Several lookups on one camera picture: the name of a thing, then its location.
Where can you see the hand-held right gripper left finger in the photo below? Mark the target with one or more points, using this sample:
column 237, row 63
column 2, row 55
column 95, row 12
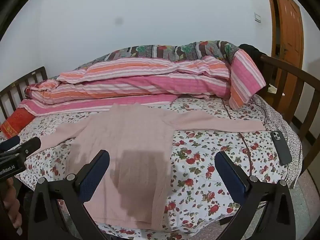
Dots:
column 93, row 177

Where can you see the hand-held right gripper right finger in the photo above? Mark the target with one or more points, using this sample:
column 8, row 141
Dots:
column 227, row 172

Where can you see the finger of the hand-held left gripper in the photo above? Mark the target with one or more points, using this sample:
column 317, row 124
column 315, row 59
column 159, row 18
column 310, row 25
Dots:
column 10, row 141
column 27, row 146

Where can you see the pink knit sweater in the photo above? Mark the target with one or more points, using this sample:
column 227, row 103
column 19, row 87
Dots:
column 140, row 140

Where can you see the person's left hand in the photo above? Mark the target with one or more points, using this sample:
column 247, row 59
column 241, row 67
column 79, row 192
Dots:
column 11, row 197

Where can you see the rose print bed sheet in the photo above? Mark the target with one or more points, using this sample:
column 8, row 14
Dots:
column 207, row 170

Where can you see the red pillow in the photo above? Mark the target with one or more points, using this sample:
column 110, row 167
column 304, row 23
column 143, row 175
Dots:
column 16, row 122

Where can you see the black smartphone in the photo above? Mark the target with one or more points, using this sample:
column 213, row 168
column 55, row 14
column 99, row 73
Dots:
column 281, row 147

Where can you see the small-print grey mattress cover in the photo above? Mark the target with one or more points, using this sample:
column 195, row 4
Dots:
column 287, row 127

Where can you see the pink orange striped quilt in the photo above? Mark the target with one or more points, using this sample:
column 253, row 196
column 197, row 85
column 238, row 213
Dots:
column 150, row 85

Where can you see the black cloth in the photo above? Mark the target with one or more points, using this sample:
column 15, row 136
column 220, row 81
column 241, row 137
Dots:
column 252, row 51

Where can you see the floral patchwork quilt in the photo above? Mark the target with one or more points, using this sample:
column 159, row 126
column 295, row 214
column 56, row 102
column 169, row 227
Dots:
column 160, row 51

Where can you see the brown wooden door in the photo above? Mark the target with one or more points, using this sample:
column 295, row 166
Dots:
column 290, row 35

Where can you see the white wall switch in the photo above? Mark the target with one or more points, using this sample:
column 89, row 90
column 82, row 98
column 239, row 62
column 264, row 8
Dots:
column 257, row 17

